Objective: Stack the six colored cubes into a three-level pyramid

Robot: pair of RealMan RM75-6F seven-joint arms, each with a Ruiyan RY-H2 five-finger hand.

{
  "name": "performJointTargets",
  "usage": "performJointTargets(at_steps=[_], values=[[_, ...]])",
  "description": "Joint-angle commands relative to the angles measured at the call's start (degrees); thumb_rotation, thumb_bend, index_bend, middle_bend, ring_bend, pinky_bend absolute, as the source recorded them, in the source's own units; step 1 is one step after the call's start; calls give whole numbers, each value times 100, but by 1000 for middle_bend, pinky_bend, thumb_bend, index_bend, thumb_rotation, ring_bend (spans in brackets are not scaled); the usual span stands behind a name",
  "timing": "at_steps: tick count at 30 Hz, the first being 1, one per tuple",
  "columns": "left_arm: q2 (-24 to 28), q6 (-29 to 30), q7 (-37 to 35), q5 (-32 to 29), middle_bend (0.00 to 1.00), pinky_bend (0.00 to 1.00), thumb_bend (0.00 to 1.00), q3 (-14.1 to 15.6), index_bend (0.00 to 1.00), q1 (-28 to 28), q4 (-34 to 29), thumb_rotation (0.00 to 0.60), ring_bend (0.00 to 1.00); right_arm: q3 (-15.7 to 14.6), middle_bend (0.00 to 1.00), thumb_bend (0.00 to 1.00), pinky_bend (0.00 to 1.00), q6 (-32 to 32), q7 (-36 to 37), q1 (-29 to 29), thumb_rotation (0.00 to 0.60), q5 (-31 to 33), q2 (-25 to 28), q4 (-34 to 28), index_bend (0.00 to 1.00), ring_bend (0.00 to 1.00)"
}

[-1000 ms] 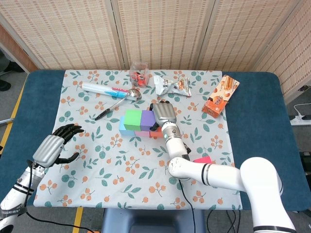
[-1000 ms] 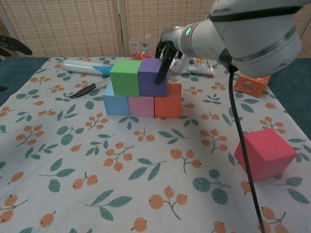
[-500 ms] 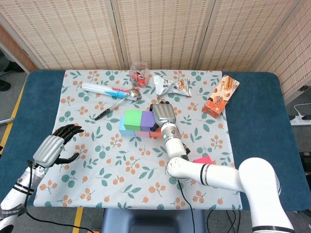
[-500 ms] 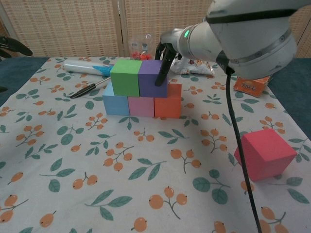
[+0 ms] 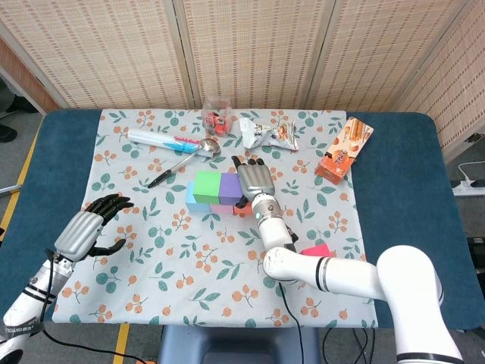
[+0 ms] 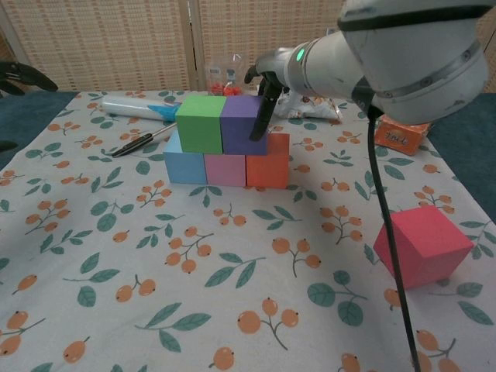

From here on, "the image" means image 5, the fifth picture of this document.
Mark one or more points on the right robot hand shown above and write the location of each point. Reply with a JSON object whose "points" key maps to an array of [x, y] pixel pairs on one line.
{"points": [[257, 180]]}

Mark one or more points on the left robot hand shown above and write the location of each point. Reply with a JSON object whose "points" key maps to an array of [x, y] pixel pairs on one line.
{"points": [[77, 235]]}

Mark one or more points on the purple cube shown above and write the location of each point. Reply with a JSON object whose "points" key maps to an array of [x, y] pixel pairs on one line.
{"points": [[229, 189]]}

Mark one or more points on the orange cube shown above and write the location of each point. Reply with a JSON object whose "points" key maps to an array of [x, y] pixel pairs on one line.
{"points": [[236, 211]]}

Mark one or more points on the pink cube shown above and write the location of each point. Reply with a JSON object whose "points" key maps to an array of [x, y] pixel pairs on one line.
{"points": [[221, 208]]}

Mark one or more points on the green cube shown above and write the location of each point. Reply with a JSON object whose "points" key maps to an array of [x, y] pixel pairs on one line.
{"points": [[207, 186]]}

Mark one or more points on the blue cube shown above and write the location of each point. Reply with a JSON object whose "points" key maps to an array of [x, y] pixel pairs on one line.
{"points": [[193, 206]]}

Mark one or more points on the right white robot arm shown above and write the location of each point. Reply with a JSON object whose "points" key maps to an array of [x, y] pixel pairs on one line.
{"points": [[341, 273]]}

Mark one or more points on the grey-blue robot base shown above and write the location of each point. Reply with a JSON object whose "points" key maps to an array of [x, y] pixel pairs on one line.
{"points": [[227, 345]]}

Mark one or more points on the crumpled snack bag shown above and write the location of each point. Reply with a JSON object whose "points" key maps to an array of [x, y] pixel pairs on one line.
{"points": [[265, 134]]}

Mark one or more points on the clear bag orange items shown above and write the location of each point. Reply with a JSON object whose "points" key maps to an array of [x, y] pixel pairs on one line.
{"points": [[216, 121]]}

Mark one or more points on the grey metal bar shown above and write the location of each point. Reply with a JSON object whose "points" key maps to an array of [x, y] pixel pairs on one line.
{"points": [[9, 189]]}

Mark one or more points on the orange biscuit box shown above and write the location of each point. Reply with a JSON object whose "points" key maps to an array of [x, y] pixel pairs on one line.
{"points": [[341, 155]]}

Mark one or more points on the red cube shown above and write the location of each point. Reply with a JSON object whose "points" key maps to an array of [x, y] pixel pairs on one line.
{"points": [[316, 250]]}

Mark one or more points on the white plastic wrap roll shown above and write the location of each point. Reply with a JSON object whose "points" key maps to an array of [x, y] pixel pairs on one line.
{"points": [[151, 138]]}

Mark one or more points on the floral tablecloth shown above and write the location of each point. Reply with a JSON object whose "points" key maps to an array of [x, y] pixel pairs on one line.
{"points": [[189, 273]]}

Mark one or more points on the woven folding screen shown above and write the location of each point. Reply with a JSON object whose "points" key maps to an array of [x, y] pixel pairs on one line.
{"points": [[265, 49]]}

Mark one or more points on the teal table cover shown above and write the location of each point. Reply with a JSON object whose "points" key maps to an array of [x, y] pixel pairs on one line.
{"points": [[398, 189]]}

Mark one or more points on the person in dark clothes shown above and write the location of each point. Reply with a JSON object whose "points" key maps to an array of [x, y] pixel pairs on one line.
{"points": [[11, 102]]}

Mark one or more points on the white power strip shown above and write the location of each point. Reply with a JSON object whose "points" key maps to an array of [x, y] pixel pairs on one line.
{"points": [[466, 188]]}

